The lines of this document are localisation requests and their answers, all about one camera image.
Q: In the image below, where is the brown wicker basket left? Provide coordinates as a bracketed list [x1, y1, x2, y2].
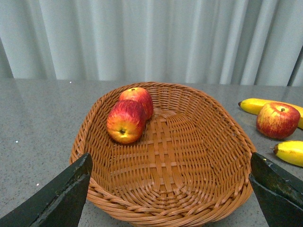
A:
[70, 82, 256, 227]

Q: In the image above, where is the red yellow apple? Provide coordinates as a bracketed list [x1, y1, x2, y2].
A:
[256, 102, 301, 140]

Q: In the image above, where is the red apple back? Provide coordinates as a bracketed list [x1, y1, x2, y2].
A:
[119, 87, 153, 120]

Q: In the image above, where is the white curtain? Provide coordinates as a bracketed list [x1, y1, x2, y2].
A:
[0, 0, 303, 86]

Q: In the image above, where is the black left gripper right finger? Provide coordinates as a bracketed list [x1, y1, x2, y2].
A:
[249, 152, 303, 227]

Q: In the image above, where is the yellow banana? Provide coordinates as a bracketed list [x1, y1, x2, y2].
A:
[238, 98, 303, 129]
[273, 140, 303, 167]

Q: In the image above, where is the red apple front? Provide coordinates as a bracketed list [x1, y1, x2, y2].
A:
[107, 99, 147, 144]

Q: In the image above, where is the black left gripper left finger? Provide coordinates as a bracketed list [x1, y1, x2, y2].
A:
[0, 153, 93, 227]

